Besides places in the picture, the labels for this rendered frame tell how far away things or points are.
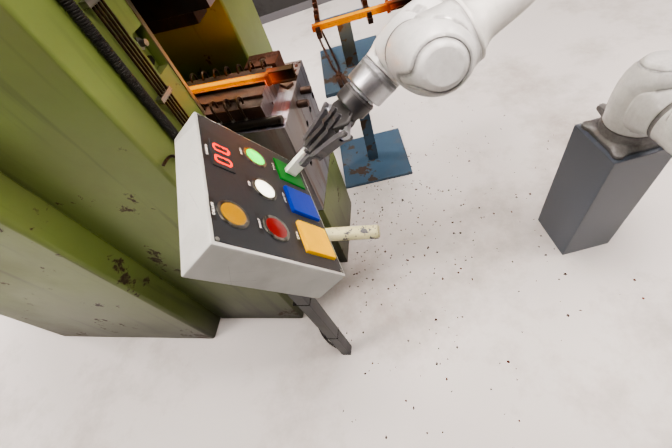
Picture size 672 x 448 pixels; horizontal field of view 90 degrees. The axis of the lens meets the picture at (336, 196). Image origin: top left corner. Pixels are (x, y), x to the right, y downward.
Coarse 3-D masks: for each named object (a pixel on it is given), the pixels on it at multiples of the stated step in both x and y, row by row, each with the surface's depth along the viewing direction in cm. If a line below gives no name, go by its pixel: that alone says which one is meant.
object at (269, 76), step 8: (264, 72) 109; (272, 72) 106; (280, 72) 106; (288, 72) 106; (224, 80) 112; (232, 80) 111; (240, 80) 109; (248, 80) 108; (256, 80) 108; (272, 80) 109; (280, 80) 108; (288, 80) 108; (192, 88) 114; (200, 88) 112; (208, 88) 112; (216, 88) 112
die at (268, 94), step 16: (208, 80) 118; (208, 96) 112; (224, 96) 109; (240, 96) 107; (256, 96) 105; (272, 96) 112; (208, 112) 107; (224, 112) 105; (240, 112) 105; (256, 112) 104
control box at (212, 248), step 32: (192, 128) 64; (224, 128) 71; (192, 160) 59; (224, 160) 61; (288, 160) 83; (192, 192) 54; (224, 192) 55; (256, 192) 62; (192, 224) 50; (224, 224) 49; (256, 224) 55; (288, 224) 62; (320, 224) 71; (192, 256) 47; (224, 256) 48; (256, 256) 50; (288, 256) 55; (256, 288) 56; (288, 288) 60; (320, 288) 64
